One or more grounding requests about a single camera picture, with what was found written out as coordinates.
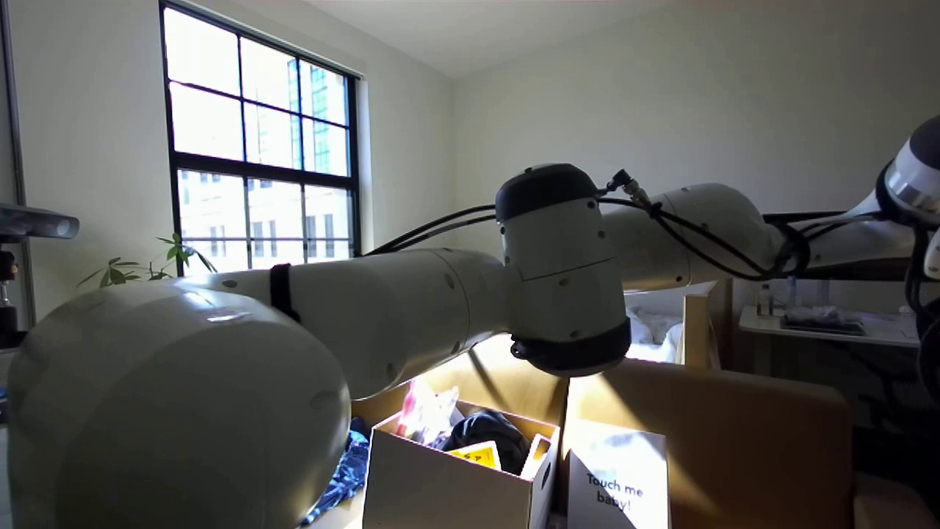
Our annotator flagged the open cardboard box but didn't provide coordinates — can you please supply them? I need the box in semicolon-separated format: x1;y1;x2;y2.
351;330;862;529
366;393;565;529

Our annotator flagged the small bottle on desk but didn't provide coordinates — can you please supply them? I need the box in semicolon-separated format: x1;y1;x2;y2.
752;281;778;324

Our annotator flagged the pink plastic packet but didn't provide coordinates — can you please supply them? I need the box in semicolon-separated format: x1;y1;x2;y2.
389;380;464;449

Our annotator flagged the dark navy garment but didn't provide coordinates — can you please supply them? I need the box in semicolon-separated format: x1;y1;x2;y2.
439;406;532;478

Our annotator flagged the yellow paperback book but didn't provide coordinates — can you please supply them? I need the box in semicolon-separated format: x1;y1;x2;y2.
446;439;507;472

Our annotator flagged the blue patterned cloth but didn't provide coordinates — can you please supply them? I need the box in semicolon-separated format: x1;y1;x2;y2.
300;422;373;529

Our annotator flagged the wooden bed footboard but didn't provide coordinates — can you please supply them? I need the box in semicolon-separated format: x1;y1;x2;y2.
681;277;742;372

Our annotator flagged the white printed paper sheet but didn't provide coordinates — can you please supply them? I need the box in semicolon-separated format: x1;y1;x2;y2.
565;419;677;529

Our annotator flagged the black framed window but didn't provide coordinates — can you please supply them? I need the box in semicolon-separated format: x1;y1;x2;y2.
157;0;366;277

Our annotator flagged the green potted plant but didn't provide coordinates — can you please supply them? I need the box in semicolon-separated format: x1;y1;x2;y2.
79;231;216;295

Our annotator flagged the dark keyboard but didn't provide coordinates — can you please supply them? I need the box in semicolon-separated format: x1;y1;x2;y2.
778;305;871;337

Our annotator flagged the black computer monitor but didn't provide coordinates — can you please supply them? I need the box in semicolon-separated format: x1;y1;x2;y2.
806;256;921;284

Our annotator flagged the white desk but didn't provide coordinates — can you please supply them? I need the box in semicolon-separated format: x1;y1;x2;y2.
737;303;928;352

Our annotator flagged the grey lamp head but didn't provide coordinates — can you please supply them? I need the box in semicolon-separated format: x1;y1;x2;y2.
0;200;87;296

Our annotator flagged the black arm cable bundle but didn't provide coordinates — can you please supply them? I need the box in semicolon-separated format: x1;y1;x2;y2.
366;167;936;318

